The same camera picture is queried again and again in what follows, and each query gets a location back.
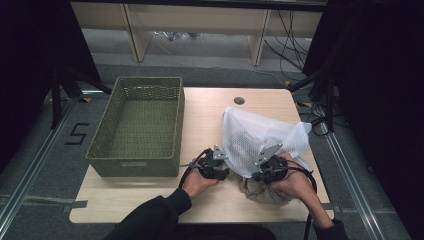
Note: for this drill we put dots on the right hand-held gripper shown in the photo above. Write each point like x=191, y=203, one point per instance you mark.
x=271, y=168

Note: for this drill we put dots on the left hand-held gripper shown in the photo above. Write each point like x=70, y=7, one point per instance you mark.
x=211, y=166

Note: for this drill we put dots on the beige cloth garment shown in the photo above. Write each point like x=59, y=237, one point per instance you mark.
x=261, y=195

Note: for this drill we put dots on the white mesh laundry bag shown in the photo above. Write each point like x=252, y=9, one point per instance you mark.
x=246, y=133

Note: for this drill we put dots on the person's left hand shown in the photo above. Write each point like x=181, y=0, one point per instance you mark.
x=196, y=185

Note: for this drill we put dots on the person's right hand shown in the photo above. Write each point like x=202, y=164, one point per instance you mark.
x=295, y=188

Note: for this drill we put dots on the green woven basket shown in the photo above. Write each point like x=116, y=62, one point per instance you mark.
x=143, y=133

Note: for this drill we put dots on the black metal stand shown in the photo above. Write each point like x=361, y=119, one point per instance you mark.
x=68, y=83
x=325, y=83

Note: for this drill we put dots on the black curtain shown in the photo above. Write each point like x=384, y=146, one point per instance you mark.
x=383, y=100
x=30, y=66

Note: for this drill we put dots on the light wooden shelf unit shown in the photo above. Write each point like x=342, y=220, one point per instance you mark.
x=200, y=20

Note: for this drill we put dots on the aluminium floor rail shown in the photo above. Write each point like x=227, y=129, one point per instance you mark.
x=353, y=186
x=31, y=166

